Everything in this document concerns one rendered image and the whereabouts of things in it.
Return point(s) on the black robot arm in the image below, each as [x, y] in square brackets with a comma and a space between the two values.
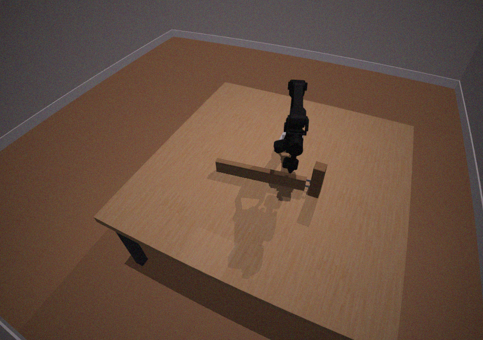
[295, 122]

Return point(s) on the brown wooden post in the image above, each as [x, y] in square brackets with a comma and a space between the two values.
[317, 179]

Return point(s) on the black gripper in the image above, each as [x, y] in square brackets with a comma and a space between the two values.
[290, 163]

